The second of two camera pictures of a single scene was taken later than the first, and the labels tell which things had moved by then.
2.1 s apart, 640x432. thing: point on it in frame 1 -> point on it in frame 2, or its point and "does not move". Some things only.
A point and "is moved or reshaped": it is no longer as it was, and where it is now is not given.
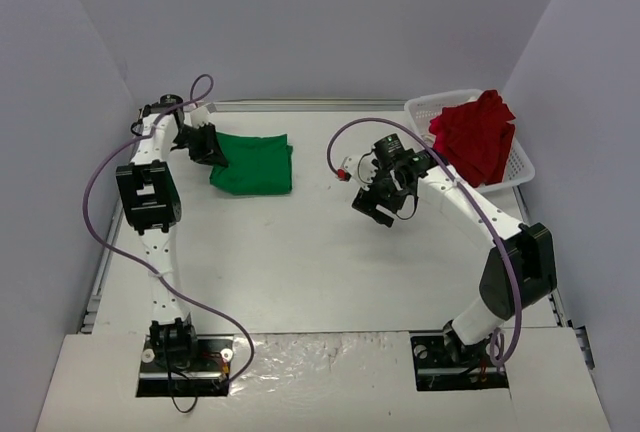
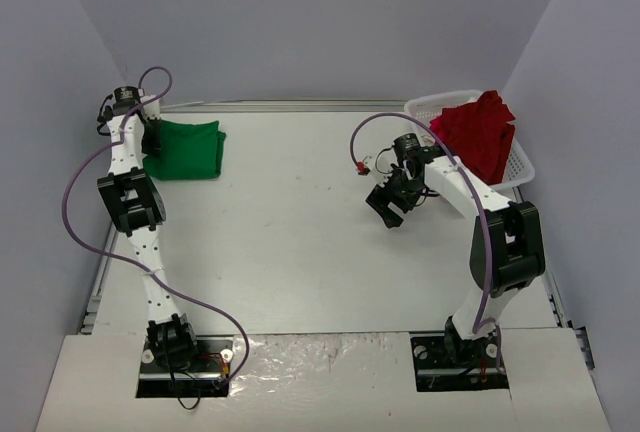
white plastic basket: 420,109 does not move
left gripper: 206,147 -> 150,137
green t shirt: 256,165 is moved or reshaped
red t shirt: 476,139 does not move
